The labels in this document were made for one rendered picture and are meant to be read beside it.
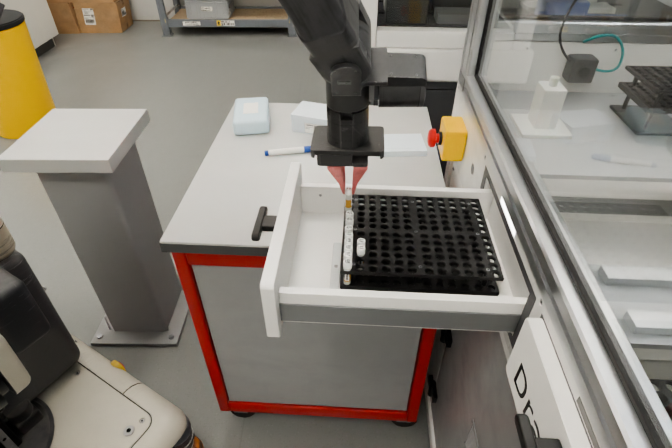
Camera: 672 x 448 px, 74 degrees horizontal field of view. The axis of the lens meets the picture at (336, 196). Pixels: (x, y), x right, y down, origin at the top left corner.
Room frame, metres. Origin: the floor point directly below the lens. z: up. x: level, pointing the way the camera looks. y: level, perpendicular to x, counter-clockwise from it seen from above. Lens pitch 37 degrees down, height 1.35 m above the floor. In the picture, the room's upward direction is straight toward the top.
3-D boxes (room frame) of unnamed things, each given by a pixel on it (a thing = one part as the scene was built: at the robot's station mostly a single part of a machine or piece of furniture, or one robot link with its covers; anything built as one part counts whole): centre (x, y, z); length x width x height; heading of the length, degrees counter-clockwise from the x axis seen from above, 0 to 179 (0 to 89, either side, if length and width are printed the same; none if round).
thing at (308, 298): (0.51, -0.13, 0.86); 0.40 x 0.26 x 0.06; 87
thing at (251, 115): (1.12, 0.23, 0.78); 0.15 x 0.10 x 0.04; 7
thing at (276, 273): (0.52, 0.08, 0.87); 0.29 x 0.02 x 0.11; 177
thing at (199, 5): (4.47, 1.19, 0.22); 0.40 x 0.30 x 0.17; 90
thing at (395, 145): (0.98, -0.16, 0.77); 0.13 x 0.09 x 0.02; 92
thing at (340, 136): (0.55, -0.02, 1.05); 0.10 x 0.07 x 0.07; 86
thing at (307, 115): (1.09, 0.05, 0.79); 0.13 x 0.09 x 0.05; 72
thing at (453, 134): (0.83, -0.24, 0.88); 0.07 x 0.05 x 0.07; 177
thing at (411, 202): (0.51, -0.12, 0.87); 0.22 x 0.18 x 0.06; 87
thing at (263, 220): (0.52, 0.11, 0.91); 0.07 x 0.04 x 0.01; 177
